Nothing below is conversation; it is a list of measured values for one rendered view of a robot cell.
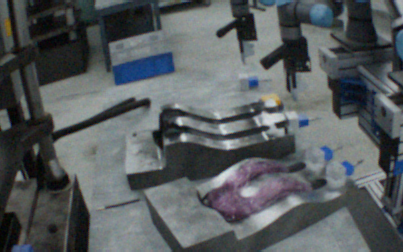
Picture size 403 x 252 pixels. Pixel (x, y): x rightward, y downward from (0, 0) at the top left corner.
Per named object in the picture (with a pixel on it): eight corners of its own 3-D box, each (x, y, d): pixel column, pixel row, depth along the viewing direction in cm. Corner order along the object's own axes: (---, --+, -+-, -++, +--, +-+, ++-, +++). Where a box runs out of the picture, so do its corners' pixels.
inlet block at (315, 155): (337, 150, 133) (337, 134, 131) (346, 156, 129) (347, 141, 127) (305, 165, 129) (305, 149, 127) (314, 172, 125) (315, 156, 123)
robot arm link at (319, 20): (336, 2, 128) (308, -3, 135) (321, 7, 121) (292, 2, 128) (339, 24, 132) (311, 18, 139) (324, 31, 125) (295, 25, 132)
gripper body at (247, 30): (258, 42, 178) (254, 14, 172) (236, 44, 179) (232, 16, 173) (256, 37, 184) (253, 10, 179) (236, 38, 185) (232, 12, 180)
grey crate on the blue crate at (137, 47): (166, 42, 478) (164, 29, 471) (172, 52, 441) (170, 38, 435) (110, 56, 469) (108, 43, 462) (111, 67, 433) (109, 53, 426)
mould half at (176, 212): (308, 162, 136) (308, 130, 131) (356, 199, 114) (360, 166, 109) (152, 223, 120) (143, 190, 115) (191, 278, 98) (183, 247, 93)
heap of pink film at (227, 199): (283, 164, 126) (282, 139, 123) (317, 192, 112) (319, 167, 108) (197, 198, 118) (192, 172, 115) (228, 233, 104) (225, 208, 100)
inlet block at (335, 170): (357, 164, 124) (358, 148, 122) (366, 171, 120) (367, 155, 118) (325, 181, 120) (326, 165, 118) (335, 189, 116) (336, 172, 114)
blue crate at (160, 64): (169, 60, 487) (166, 41, 477) (176, 72, 451) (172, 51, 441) (113, 73, 479) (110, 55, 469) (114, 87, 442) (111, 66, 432)
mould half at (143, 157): (275, 122, 161) (271, 86, 155) (295, 159, 138) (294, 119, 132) (130, 148, 159) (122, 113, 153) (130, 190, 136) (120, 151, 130)
